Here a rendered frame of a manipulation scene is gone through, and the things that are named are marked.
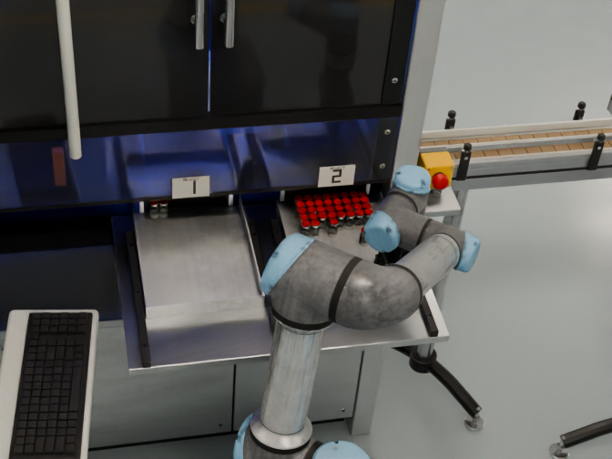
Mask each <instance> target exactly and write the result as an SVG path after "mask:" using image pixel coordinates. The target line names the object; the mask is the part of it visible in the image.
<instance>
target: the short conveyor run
mask: <svg viewBox="0 0 612 459"><path fill-rule="evenodd" d="M586 105H587V104H586V103H585V102H584V101H580V102H578V105H577V107H578V108H579V109H576V112H575V114H574V117H573V120H569V121H557V122H544V123H530V124H517V125H504V126H491V127H467V128H454V124H455V118H454V117H455V116H456V112H455V111H454V110H449V111H448V117H449V118H447V119H446V121H445V126H444V129H440V130H427V131H423V134H422V140H421V146H420V148H437V147H447V149H448V152H449V154H450V156H451V159H452V161H453V163H454V171H453V175H452V180H451V187H452V190H453V191H456V190H467V189H489V188H500V187H511V186H523V185H534V184H545V183H556V182H568V181H579V180H590V179H612V117H608V118H595V119H583V116H584V114H585V108H586Z"/></svg>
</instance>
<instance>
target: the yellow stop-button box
mask: <svg viewBox="0 0 612 459"><path fill-rule="evenodd" d="M417 166H418V167H419V166H420V167H422V168H424V169H426V170H427V171H428V173H429V174H430V176H431V184H430V189H434V187H433V185H432V178H433V177H434V176H435V175H437V174H445V175H446V176H447V177H448V179H449V184H448V186H447V188H448V187H450V185H451V180H452V175H453V171H454V163H453V161H452V159H451V156H450V154H449V152H448V149H447V147H437V148H420V150H419V156H418V161H417Z"/></svg>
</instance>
